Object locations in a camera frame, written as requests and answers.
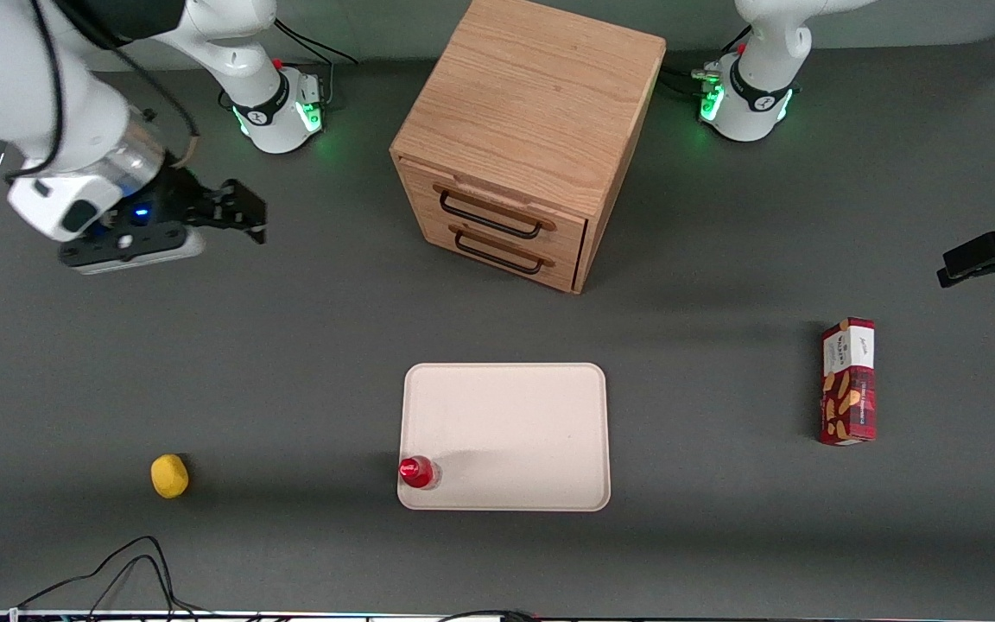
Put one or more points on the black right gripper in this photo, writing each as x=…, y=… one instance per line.
x=176, y=193

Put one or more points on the wooden drawer cabinet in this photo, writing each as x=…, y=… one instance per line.
x=532, y=86

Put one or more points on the yellow lemon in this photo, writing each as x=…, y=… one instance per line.
x=169, y=476

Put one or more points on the small red-capped bottle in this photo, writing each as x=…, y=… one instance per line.
x=416, y=472

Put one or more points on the beige plastic tray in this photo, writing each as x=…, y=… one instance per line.
x=506, y=432

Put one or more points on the red cookie box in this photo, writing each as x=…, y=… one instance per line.
x=848, y=389

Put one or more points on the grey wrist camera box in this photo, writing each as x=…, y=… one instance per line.
x=126, y=246

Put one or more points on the black camera clamp mount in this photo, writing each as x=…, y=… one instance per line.
x=985, y=255

